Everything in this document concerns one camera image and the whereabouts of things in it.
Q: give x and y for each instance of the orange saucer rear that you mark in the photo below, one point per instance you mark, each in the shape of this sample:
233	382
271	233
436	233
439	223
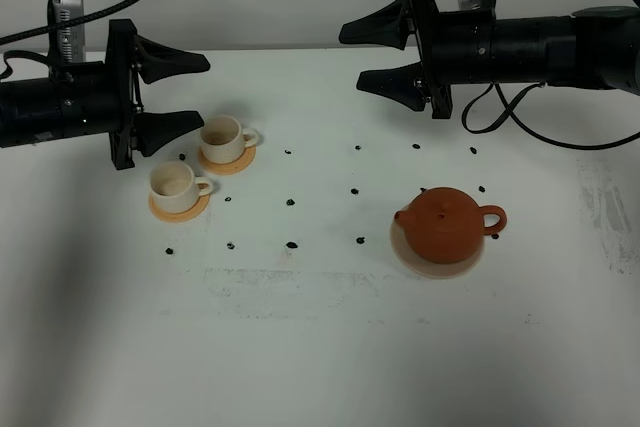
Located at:
230	168

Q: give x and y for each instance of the white teacup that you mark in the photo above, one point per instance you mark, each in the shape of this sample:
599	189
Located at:
174	187
224	139

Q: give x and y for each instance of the brown clay teapot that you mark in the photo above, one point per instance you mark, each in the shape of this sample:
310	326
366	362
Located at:
444	225

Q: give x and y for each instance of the orange saucer front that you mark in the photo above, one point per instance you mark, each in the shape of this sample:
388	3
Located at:
175	216

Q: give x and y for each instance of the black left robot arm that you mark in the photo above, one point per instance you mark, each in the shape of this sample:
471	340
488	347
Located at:
29	109

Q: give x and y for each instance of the white teacup front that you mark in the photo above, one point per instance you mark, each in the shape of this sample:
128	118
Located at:
174	187

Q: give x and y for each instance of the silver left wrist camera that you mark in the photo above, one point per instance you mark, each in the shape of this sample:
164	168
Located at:
66	44

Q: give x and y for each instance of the white teacup rear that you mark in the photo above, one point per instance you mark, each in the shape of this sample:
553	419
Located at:
224	139

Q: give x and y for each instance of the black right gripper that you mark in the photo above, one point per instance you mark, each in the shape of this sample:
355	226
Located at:
448	43

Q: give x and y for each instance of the orange saucer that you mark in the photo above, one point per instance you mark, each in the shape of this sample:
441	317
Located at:
175	216
230	168

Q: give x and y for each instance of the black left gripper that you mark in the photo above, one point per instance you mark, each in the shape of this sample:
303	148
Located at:
96	97

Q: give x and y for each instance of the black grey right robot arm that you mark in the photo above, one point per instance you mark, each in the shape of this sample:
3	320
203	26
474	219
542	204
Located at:
594	48

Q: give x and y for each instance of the beige round teapot coaster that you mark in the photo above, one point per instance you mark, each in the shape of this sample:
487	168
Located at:
427	269

